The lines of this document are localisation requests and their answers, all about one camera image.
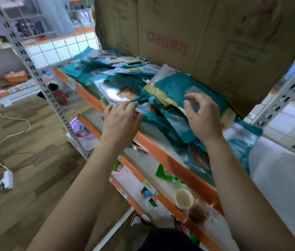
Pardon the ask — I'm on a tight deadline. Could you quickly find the red snack packet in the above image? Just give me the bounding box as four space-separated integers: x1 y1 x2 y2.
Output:
52 89 69 107

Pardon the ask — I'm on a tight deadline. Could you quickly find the brown cardboard sheet red print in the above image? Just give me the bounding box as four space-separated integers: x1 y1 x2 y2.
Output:
95 0 295 118

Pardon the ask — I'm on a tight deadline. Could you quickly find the person's right hand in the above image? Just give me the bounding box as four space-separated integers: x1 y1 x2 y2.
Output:
183 92 225 145

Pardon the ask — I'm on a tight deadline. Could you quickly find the person's black shirt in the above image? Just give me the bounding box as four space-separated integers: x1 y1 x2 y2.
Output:
138 228 203 251

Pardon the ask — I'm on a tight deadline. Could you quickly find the person's left hand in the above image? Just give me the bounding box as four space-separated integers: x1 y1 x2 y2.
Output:
100 101 144 152

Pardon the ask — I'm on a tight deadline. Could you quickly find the person's white black shoe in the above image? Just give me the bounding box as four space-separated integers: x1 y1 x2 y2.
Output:
130 214 151 228

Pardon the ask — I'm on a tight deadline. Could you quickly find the brown plastic cup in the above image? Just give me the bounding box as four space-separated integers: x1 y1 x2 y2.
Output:
188 203 208 225

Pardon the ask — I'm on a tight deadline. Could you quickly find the person's left forearm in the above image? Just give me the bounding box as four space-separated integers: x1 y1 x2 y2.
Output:
26 143 135 251

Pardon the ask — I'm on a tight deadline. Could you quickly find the beige paper cup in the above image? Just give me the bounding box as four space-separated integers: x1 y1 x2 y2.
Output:
175 188 194 210

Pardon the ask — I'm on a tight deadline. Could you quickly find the messy pile of teal packets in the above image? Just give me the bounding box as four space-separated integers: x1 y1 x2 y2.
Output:
58 47 264 181

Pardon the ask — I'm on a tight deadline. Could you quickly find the pile of colourful cards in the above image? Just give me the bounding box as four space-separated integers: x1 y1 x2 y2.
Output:
140 180 160 207

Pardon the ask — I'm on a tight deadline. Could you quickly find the lilac plastic basin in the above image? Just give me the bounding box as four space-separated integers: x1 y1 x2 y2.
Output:
70 117 101 152

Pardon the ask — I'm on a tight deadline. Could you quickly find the yellow hand mirror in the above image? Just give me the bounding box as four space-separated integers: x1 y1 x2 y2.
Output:
143 82 237 128

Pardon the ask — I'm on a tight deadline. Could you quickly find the green snack packet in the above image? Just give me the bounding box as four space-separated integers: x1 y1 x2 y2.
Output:
155 164 184 183

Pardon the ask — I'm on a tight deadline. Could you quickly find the person's right forearm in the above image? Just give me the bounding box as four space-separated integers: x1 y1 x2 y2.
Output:
203 136 295 251

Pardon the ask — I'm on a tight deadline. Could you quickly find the white metal shelf orange trim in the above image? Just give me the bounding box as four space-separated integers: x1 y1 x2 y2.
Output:
0 0 242 251
249 52 295 251

